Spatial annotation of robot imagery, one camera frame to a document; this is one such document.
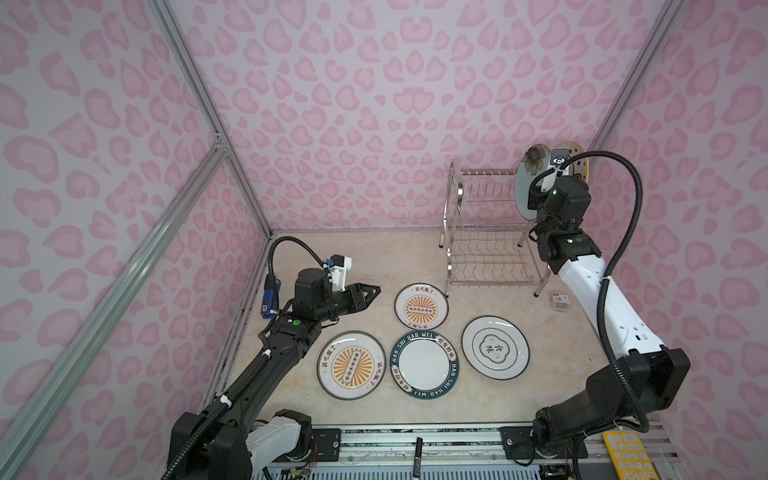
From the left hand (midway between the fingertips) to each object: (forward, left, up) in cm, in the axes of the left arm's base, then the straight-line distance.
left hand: (378, 287), depth 76 cm
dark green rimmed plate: (-12, -12, -22) cm, 28 cm away
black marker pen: (-34, -9, -22) cm, 42 cm away
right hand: (+18, -44, +22) cm, 52 cm away
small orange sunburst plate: (+7, -13, -23) cm, 27 cm away
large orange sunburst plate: (-12, +9, -23) cm, 27 cm away
